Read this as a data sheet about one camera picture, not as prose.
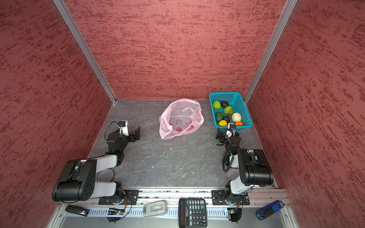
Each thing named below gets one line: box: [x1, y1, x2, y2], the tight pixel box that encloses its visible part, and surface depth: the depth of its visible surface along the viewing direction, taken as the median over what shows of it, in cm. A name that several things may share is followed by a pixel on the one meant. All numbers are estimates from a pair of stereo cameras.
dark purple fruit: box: [223, 115, 231, 124], surface depth 105 cm
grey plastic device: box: [142, 199, 168, 218], surface depth 70 cm
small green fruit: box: [212, 100, 221, 110], surface depth 113 cm
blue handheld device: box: [255, 199, 285, 221], surface depth 71 cm
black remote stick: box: [65, 204, 90, 217], surface depth 70 cm
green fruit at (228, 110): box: [223, 105, 234, 116], surface depth 109 cm
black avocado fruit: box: [220, 100, 230, 109], surface depth 116 cm
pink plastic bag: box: [158, 98, 205, 140], surface depth 93 cm
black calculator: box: [178, 198, 208, 228], surface depth 70 cm
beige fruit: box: [231, 112, 242, 123], surface depth 105 cm
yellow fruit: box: [218, 119, 228, 127], surface depth 102 cm
